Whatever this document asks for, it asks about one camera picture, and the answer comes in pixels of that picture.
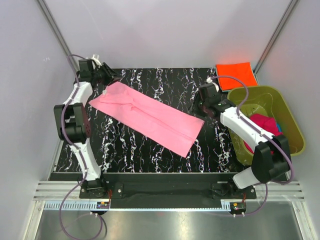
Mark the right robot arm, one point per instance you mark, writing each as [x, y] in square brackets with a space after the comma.
[271, 154]

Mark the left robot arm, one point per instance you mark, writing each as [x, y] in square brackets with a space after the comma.
[73, 125]

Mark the magenta t shirt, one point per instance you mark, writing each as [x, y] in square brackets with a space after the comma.
[266, 123]

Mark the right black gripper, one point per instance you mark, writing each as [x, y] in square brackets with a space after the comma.
[193, 107]

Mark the folded orange t shirt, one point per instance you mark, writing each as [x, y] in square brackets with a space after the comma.
[241, 71]

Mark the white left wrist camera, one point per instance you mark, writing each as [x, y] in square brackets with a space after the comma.
[95, 58]

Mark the blue t shirt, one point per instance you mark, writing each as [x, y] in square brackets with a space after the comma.
[278, 127]

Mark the aluminium frame rail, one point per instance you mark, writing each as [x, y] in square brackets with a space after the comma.
[57, 190]

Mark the light pink t shirt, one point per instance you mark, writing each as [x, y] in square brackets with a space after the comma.
[167, 126]

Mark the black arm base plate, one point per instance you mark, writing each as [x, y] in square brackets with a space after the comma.
[139, 202]

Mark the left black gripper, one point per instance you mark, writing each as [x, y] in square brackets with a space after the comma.
[110, 73]

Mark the olive green plastic bin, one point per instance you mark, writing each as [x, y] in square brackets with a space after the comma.
[267, 101]

